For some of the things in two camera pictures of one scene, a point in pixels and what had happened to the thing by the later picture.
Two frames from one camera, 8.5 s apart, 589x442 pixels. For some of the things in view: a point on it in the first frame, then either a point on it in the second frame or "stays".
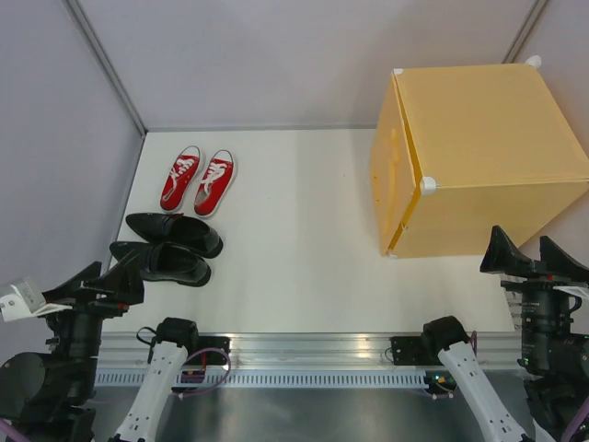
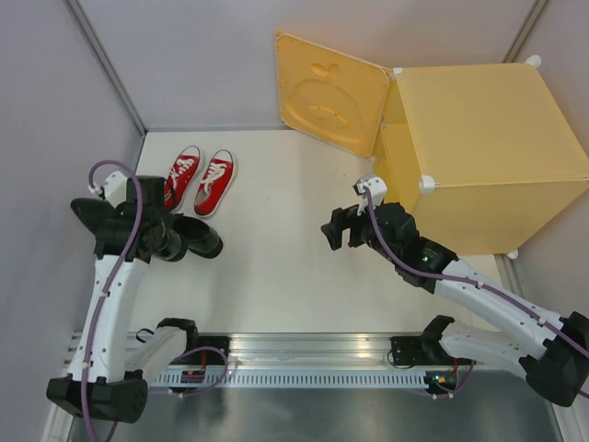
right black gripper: (553, 259) -> (340, 220)
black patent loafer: (158, 227) stays
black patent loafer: (167, 261) -> (98, 216)
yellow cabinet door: (394, 164) -> (331, 97)
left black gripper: (123, 283) -> (167, 218)
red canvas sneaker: (214, 183) stays
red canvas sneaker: (185, 168) stays
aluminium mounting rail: (309, 350) stays
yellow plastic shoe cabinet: (461, 151) stays
